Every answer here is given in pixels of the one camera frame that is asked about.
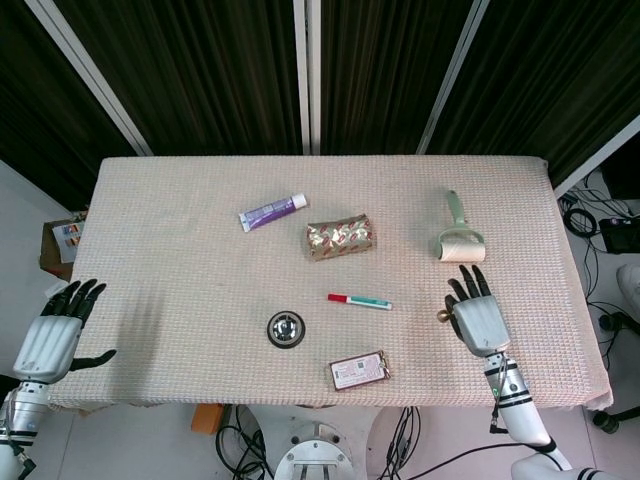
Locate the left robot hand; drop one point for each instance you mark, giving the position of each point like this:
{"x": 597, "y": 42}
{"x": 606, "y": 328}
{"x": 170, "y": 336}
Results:
{"x": 47, "y": 340}

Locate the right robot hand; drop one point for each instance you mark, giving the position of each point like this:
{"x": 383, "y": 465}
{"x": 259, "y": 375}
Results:
{"x": 480, "y": 320}

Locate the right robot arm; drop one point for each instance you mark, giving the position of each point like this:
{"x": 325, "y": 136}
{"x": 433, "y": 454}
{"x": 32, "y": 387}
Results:
{"x": 522, "y": 410}

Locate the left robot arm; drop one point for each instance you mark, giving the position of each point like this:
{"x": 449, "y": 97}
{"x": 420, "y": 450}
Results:
{"x": 17, "y": 420}

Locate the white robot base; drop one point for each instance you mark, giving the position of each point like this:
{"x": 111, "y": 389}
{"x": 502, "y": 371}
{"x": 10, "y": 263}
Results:
{"x": 315, "y": 445}

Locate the green lint roller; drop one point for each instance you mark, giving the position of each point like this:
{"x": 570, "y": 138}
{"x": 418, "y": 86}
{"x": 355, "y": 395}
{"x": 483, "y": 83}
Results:
{"x": 457, "y": 235}

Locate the cardboard box with papers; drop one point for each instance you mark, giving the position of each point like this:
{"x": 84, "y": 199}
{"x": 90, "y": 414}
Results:
{"x": 60, "y": 245}

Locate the red and green marker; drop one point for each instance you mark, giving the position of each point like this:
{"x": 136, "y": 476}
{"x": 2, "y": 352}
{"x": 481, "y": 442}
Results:
{"x": 360, "y": 300}

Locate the white shoe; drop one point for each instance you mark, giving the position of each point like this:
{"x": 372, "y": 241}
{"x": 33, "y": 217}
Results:
{"x": 630, "y": 280}

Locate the beige woven tablecloth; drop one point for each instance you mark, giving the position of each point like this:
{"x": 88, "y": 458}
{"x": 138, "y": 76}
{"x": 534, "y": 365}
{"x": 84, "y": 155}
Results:
{"x": 330, "y": 280}

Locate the black chair base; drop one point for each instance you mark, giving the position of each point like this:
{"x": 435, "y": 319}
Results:
{"x": 617, "y": 400}

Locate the gold foil wrapped package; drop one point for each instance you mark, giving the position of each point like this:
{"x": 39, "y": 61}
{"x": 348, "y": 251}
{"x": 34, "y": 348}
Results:
{"x": 340, "y": 236}

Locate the orange box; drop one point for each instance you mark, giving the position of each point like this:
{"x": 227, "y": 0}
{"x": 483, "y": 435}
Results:
{"x": 206, "y": 419}

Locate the purple toothpaste tube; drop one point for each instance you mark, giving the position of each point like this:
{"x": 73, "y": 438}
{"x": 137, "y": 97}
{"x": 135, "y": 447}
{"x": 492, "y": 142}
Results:
{"x": 272, "y": 211}

